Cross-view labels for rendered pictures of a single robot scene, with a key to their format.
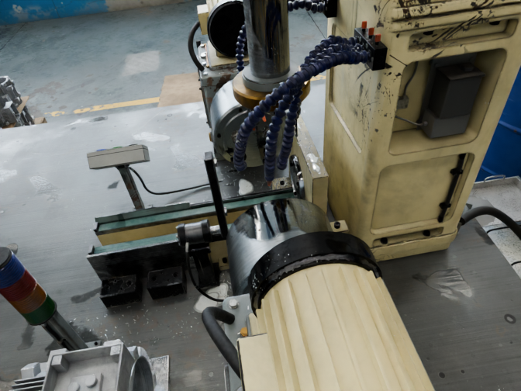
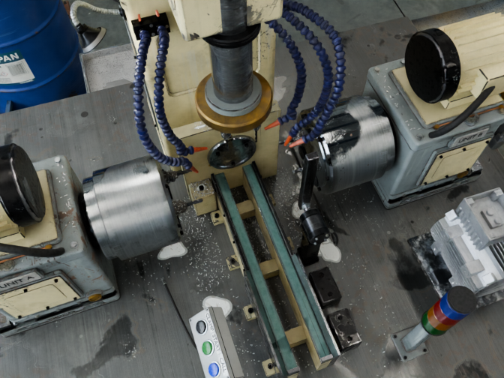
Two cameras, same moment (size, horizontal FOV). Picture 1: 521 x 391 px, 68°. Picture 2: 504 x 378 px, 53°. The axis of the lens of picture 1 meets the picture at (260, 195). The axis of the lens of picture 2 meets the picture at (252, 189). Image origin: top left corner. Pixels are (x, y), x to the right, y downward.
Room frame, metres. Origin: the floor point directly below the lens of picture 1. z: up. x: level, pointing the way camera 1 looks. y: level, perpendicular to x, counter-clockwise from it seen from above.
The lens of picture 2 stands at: (0.96, 0.69, 2.23)
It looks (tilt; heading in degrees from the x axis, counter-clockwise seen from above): 61 degrees down; 256
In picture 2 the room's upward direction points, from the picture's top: 1 degrees counter-clockwise
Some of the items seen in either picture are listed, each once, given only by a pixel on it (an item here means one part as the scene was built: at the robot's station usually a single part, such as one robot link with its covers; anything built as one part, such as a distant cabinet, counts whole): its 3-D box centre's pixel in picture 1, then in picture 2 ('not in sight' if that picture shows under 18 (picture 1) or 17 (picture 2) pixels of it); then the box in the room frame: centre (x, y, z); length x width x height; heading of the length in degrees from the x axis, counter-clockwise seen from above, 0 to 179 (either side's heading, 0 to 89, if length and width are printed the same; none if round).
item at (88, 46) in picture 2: not in sight; (102, 22); (1.07, -0.22, 1.46); 0.18 x 0.11 x 0.13; 95
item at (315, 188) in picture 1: (317, 187); (226, 145); (0.83, -0.17, 0.97); 0.30 x 0.11 x 0.34; 5
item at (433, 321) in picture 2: (25, 294); (443, 314); (0.47, 0.50, 1.10); 0.06 x 0.06 x 0.04
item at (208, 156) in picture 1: (216, 198); (307, 183); (0.67, 0.10, 1.12); 0.04 x 0.03 x 0.26; 95
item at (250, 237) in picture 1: (288, 276); (351, 141); (0.49, -0.04, 1.04); 0.41 x 0.25 x 0.25; 5
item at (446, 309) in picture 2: (1, 268); (457, 303); (0.47, 0.50, 1.19); 0.06 x 0.06 x 0.04
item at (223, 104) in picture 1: (246, 114); (117, 213); (1.17, 0.01, 1.04); 0.37 x 0.25 x 0.25; 5
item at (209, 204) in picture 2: (283, 195); (202, 196); (0.93, -0.08, 0.86); 0.07 x 0.06 x 0.12; 5
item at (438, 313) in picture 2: (14, 282); (450, 309); (0.47, 0.50, 1.14); 0.06 x 0.06 x 0.04
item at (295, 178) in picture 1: (295, 180); (232, 153); (0.82, -0.11, 1.02); 0.15 x 0.02 x 0.15; 5
